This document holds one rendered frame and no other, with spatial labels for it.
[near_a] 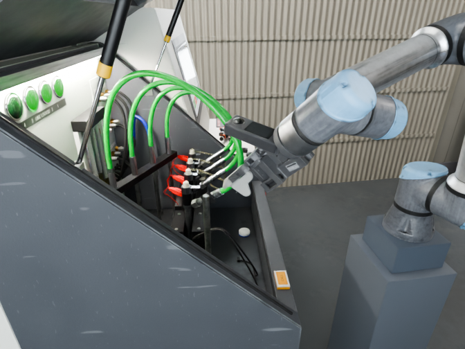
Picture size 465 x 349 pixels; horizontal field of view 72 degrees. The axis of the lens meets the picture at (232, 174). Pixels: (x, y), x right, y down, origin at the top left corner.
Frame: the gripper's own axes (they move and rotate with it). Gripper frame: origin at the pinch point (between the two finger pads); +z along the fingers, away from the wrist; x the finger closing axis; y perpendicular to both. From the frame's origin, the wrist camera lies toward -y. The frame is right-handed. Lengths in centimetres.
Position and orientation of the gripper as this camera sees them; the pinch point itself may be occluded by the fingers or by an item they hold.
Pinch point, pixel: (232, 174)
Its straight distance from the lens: 73.5
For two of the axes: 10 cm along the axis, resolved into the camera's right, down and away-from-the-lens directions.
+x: 5.5, -5.6, 6.2
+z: -4.8, 4.0, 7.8
